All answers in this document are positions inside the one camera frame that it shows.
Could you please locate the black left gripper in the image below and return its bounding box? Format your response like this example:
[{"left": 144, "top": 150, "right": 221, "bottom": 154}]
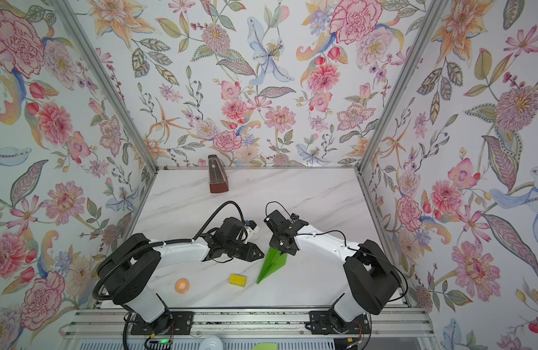
[{"left": 224, "top": 241, "right": 267, "bottom": 263}]

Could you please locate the green square paper sheet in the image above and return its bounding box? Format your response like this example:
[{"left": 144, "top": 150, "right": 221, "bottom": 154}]
[{"left": 257, "top": 247, "right": 288, "bottom": 284}]

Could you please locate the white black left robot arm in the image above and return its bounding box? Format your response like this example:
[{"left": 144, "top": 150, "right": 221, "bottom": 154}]
[{"left": 92, "top": 217, "right": 264, "bottom": 326}]

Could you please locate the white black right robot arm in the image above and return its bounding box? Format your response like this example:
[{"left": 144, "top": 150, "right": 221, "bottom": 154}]
[{"left": 257, "top": 210, "right": 403, "bottom": 328}]

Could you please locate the yellow sponge block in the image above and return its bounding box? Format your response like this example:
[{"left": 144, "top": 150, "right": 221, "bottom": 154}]
[{"left": 229, "top": 274, "right": 247, "bottom": 287}]

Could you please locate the brown wooden metronome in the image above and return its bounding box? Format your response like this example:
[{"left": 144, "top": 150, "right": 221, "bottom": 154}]
[{"left": 208, "top": 155, "right": 229, "bottom": 194}]

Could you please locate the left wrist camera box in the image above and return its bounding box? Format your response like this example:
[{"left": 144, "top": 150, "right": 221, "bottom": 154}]
[{"left": 244, "top": 220, "right": 260, "bottom": 242}]

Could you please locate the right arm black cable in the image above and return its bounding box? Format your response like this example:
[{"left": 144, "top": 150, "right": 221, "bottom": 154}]
[{"left": 301, "top": 229, "right": 349, "bottom": 250}]

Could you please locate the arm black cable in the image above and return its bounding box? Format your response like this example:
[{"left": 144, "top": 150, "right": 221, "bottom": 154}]
[
  {"left": 191, "top": 200, "right": 246, "bottom": 241},
  {"left": 301, "top": 229, "right": 349, "bottom": 250}
]

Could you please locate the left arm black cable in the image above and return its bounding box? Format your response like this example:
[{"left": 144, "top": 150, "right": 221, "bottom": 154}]
[{"left": 191, "top": 200, "right": 246, "bottom": 241}]

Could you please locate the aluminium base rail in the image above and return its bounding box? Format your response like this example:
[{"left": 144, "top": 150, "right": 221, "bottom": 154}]
[{"left": 60, "top": 305, "right": 434, "bottom": 339}]

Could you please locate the aluminium frame post right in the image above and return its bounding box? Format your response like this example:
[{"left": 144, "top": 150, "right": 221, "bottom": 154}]
[{"left": 356, "top": 0, "right": 446, "bottom": 175}]

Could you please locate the aluminium frame post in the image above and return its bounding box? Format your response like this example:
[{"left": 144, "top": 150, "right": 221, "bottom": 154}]
[
  {"left": 356, "top": 0, "right": 446, "bottom": 175},
  {"left": 50, "top": 0, "right": 159, "bottom": 176}
]

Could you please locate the aluminium frame post left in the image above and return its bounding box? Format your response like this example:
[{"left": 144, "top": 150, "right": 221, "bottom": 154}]
[{"left": 50, "top": 0, "right": 159, "bottom": 176}]

